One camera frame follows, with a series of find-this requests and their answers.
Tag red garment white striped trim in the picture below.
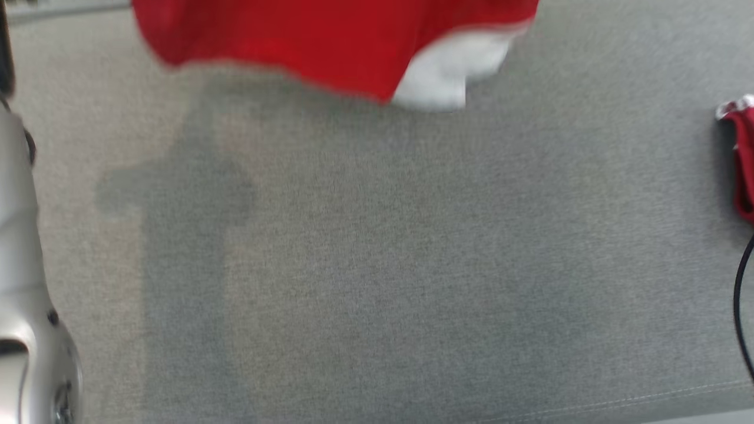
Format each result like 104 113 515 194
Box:
131 0 540 112

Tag thin black cable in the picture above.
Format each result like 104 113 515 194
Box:
732 234 754 380

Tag folded red garment white trim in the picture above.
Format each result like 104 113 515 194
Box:
715 94 754 223

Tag grey fabric sofa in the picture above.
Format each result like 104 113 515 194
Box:
0 0 754 424

